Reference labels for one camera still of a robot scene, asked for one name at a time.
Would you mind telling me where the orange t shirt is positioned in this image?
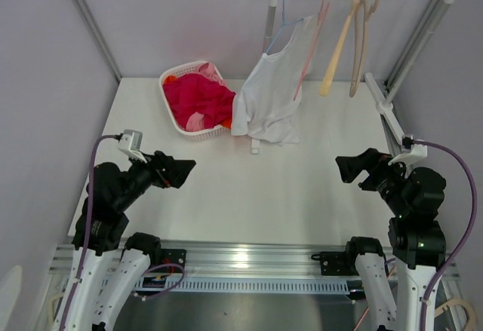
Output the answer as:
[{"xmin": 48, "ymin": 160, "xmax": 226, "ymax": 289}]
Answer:
[{"xmin": 162, "ymin": 75, "xmax": 233, "ymax": 129}]

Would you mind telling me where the blue wire hanger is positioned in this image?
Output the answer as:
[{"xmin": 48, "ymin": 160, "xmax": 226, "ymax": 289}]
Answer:
[{"xmin": 263, "ymin": 0, "xmax": 303, "ymax": 54}]

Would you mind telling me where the crimson t shirt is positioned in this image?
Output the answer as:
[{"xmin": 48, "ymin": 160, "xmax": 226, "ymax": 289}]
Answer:
[{"xmin": 162, "ymin": 73, "xmax": 237, "ymax": 128}]

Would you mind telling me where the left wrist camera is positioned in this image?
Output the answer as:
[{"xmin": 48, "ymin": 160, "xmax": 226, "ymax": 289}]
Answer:
[{"xmin": 118, "ymin": 129, "xmax": 148, "ymax": 164}]

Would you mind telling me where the cream wooden hanger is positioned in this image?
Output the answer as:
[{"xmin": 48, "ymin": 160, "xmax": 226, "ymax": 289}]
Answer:
[{"xmin": 319, "ymin": 0, "xmax": 358, "ymax": 97}]

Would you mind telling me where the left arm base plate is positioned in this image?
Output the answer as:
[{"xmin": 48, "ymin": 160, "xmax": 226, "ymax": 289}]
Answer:
[{"xmin": 162, "ymin": 248, "xmax": 187, "ymax": 274}]

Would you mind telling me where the white slotted cable duct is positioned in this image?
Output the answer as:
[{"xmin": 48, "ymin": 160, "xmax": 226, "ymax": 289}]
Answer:
[{"xmin": 101, "ymin": 277, "xmax": 350, "ymax": 295}]

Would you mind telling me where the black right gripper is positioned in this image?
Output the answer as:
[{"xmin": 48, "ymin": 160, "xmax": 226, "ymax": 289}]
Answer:
[{"xmin": 336, "ymin": 147, "xmax": 411, "ymax": 216}]

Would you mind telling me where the cream hanger of crimson shirt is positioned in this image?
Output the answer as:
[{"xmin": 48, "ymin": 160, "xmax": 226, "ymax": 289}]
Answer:
[{"xmin": 349, "ymin": 0, "xmax": 380, "ymax": 97}]

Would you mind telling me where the pink wire hanger on floor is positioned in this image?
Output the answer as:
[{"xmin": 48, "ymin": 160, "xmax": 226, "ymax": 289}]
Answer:
[{"xmin": 355, "ymin": 261, "xmax": 396, "ymax": 330}]

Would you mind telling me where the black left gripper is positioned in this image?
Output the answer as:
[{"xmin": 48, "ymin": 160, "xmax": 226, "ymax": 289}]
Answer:
[{"xmin": 114, "ymin": 148, "xmax": 195, "ymax": 210}]

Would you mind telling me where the white plastic basket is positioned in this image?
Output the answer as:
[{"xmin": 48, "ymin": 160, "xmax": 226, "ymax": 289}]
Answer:
[{"xmin": 158, "ymin": 60, "xmax": 228, "ymax": 141}]

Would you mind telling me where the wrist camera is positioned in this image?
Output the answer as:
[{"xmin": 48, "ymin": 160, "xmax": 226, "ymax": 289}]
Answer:
[
  {"xmin": 118, "ymin": 129, "xmax": 148, "ymax": 164},
  {"xmin": 389, "ymin": 134, "xmax": 427, "ymax": 167}
]

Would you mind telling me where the pale pink t shirt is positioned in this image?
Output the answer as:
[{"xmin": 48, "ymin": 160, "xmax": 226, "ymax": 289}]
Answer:
[{"xmin": 231, "ymin": 16, "xmax": 318, "ymax": 146}]

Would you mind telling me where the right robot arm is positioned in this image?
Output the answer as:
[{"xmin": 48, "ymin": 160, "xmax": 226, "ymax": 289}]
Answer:
[{"xmin": 336, "ymin": 149, "xmax": 446, "ymax": 330}]

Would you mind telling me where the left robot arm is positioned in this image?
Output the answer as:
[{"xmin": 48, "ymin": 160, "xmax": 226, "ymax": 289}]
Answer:
[{"xmin": 52, "ymin": 151, "xmax": 196, "ymax": 330}]

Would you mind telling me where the pink wire hanger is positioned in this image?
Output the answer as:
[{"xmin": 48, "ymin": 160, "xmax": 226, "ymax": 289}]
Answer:
[
  {"xmin": 355, "ymin": 261, "xmax": 396, "ymax": 330},
  {"xmin": 293, "ymin": 0, "xmax": 330, "ymax": 101}
]

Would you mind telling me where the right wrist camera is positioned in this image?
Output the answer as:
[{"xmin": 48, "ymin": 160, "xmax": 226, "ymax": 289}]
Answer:
[{"xmin": 389, "ymin": 134, "xmax": 427, "ymax": 167}]

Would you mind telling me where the cream hanger at left floor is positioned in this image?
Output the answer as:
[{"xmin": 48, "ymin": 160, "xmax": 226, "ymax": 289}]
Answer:
[{"xmin": 47, "ymin": 293, "xmax": 64, "ymax": 326}]

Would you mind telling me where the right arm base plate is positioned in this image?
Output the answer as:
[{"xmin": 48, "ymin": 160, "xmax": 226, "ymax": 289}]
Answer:
[{"xmin": 310, "ymin": 251, "xmax": 358, "ymax": 277}]

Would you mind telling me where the wooden hanger on floor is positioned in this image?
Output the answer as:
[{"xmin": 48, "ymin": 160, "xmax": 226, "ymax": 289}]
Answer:
[{"xmin": 434, "ymin": 298, "xmax": 477, "ymax": 330}]

